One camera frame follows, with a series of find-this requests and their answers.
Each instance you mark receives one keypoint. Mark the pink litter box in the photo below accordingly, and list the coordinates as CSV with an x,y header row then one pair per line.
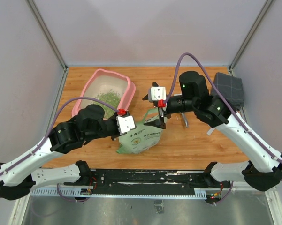
x,y
110,87

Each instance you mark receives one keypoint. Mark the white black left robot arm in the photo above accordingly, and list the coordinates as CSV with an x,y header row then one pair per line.
x,y
26,173

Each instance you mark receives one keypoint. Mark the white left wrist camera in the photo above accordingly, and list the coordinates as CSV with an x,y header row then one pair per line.
x,y
125,121

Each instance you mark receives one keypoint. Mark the grey metal scoop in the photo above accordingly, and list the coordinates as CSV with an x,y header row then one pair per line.
x,y
185,119

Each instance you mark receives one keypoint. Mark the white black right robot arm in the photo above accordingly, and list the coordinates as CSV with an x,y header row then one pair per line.
x,y
262,171

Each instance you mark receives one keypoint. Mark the folded dark grey cloth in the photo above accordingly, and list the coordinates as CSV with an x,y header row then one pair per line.
x,y
231,88

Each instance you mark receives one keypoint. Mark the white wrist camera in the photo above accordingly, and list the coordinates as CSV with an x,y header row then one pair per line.
x,y
125,121
161,96

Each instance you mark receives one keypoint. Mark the grey slotted cable duct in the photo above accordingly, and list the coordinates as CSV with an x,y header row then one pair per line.
x,y
82,193

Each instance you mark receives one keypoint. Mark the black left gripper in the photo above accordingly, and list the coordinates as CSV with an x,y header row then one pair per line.
x,y
114,117

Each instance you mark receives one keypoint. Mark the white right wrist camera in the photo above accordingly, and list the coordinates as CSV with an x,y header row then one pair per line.
x,y
161,96

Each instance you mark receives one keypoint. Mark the green cat litter pellets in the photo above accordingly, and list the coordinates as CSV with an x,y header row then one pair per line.
x,y
110,97

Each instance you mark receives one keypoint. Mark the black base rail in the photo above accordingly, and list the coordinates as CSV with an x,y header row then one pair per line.
x,y
156,181

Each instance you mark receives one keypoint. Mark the white plastic bag clip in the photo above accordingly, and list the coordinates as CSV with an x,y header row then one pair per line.
x,y
210,131

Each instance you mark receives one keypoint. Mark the green cat litter bag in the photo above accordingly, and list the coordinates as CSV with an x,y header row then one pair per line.
x,y
143,137

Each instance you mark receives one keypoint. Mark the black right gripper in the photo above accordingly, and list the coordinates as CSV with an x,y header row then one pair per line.
x,y
158,123

